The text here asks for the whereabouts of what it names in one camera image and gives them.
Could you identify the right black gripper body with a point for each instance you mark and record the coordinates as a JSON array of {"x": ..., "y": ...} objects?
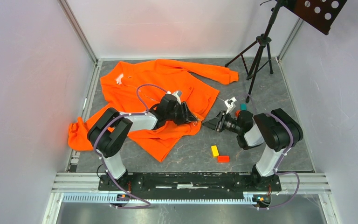
[{"x": 230, "y": 124}]

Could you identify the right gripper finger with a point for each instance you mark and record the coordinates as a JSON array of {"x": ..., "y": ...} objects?
[
  {"x": 221, "y": 116},
  {"x": 213, "y": 124}
]

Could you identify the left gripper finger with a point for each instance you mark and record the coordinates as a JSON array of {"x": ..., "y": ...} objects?
[
  {"x": 179, "y": 122},
  {"x": 188, "y": 116}
]

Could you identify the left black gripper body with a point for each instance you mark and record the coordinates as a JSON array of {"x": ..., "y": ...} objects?
[{"x": 178, "y": 109}]

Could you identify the orange zip-up jacket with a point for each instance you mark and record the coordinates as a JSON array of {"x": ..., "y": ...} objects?
[{"x": 134, "y": 87}]

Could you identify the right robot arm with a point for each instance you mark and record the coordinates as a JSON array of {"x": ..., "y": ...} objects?
[{"x": 276, "y": 130}]

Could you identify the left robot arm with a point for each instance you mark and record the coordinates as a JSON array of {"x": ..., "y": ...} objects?
[{"x": 108, "y": 134}]

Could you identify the teal block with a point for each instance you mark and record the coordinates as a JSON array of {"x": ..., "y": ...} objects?
[{"x": 243, "y": 107}]

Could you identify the yellow block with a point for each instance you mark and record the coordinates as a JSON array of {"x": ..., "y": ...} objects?
[{"x": 214, "y": 151}]

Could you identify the red-orange block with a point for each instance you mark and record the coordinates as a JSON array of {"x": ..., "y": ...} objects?
[{"x": 223, "y": 159}]

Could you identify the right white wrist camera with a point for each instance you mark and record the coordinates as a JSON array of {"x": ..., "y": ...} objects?
[{"x": 230, "y": 104}]

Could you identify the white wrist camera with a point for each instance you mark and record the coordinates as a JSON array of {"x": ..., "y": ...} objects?
[
  {"x": 230, "y": 104},
  {"x": 176, "y": 94}
]

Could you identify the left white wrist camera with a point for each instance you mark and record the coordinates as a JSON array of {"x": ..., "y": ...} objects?
[{"x": 176, "y": 94}]

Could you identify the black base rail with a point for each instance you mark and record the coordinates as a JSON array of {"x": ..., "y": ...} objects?
[{"x": 190, "y": 185}]

